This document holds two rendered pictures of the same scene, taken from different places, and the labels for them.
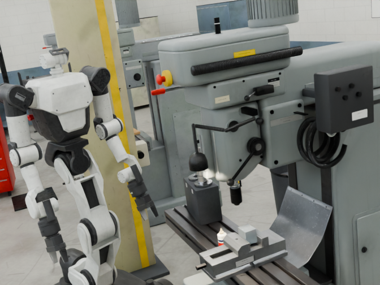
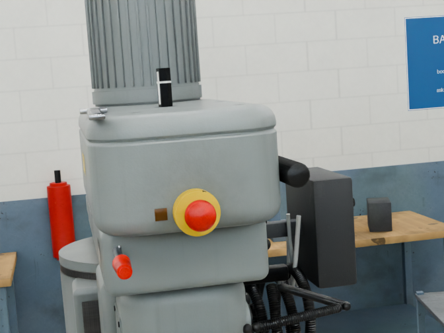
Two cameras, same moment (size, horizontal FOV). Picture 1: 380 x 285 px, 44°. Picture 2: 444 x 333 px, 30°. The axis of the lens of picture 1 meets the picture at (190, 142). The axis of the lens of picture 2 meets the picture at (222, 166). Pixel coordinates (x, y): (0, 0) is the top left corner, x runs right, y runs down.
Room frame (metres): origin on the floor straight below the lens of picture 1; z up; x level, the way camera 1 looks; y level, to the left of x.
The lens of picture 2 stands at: (1.49, 1.08, 1.94)
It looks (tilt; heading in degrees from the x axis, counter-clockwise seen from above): 7 degrees down; 281
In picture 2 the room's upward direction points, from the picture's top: 4 degrees counter-clockwise
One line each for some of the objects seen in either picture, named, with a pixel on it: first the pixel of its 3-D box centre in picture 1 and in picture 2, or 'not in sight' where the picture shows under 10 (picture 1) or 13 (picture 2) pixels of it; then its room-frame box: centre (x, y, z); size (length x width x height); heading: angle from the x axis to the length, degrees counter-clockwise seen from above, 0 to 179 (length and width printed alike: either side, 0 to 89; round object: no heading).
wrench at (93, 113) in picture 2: (170, 38); (94, 112); (1.87, 0.02, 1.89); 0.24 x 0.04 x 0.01; 111
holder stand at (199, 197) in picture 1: (202, 197); not in sight; (2.25, -0.02, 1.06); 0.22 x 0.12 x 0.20; 15
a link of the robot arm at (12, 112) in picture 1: (12, 99); not in sight; (2.12, 0.77, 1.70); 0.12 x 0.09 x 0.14; 40
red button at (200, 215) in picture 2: (160, 79); (199, 215); (1.72, 0.07, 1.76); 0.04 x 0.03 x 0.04; 22
